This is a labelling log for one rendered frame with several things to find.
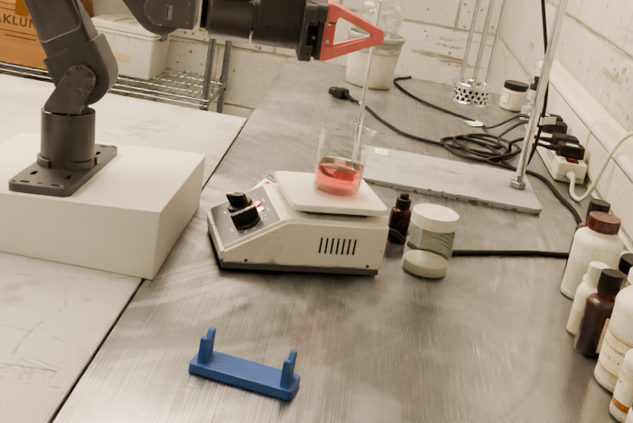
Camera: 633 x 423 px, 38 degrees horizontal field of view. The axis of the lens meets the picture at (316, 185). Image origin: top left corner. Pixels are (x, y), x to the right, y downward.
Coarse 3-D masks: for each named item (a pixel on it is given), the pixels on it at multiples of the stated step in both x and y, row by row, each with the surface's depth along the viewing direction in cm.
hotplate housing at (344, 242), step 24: (288, 216) 106; (312, 216) 108; (336, 216) 109; (360, 216) 110; (216, 240) 108; (240, 240) 105; (264, 240) 105; (288, 240) 106; (312, 240) 107; (336, 240) 108; (360, 240) 108; (384, 240) 110; (240, 264) 106; (264, 264) 107; (288, 264) 107; (312, 264) 108; (336, 264) 109; (360, 264) 110
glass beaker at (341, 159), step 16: (336, 128) 112; (352, 128) 112; (320, 144) 109; (336, 144) 107; (352, 144) 107; (368, 144) 109; (320, 160) 109; (336, 160) 108; (352, 160) 108; (320, 176) 109; (336, 176) 108; (352, 176) 109; (320, 192) 110; (336, 192) 109; (352, 192) 110
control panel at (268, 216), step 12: (252, 192) 115; (264, 192) 114; (228, 204) 115; (252, 204) 112; (264, 204) 111; (216, 216) 113; (228, 216) 112; (264, 216) 108; (276, 216) 107; (228, 228) 109; (252, 228) 106; (228, 240) 106
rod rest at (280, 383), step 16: (208, 336) 84; (208, 352) 84; (192, 368) 83; (208, 368) 83; (224, 368) 83; (240, 368) 84; (256, 368) 84; (272, 368) 85; (288, 368) 81; (240, 384) 82; (256, 384) 82; (272, 384) 82; (288, 384) 82
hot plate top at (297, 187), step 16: (288, 176) 114; (304, 176) 116; (288, 192) 109; (304, 192) 110; (368, 192) 114; (304, 208) 106; (320, 208) 106; (336, 208) 107; (352, 208) 107; (368, 208) 108; (384, 208) 109
